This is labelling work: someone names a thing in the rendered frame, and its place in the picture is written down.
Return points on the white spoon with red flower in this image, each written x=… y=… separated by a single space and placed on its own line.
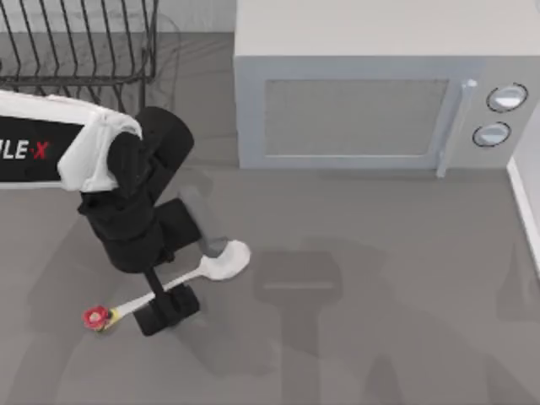
x=221 y=259

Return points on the microwave oven door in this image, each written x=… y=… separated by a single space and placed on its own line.
x=354 y=118

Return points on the pale microwave oven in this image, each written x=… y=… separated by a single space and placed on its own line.
x=379 y=34

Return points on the small microwave knob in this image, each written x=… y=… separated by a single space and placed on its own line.
x=492 y=134

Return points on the large microwave knob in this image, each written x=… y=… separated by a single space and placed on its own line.
x=507 y=97

